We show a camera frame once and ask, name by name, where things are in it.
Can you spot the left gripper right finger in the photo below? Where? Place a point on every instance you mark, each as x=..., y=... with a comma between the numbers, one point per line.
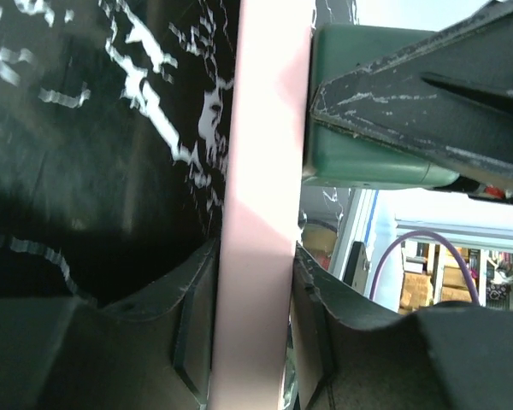
x=352, y=353

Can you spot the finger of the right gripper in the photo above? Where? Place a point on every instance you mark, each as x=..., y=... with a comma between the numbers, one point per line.
x=448, y=98

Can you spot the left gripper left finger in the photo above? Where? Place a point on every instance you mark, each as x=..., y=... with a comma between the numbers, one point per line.
x=150, y=350

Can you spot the dark green plug adapter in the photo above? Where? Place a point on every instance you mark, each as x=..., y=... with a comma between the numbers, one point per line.
x=345, y=152

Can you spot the pink power strip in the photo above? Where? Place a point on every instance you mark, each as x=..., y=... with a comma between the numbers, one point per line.
x=260, y=224

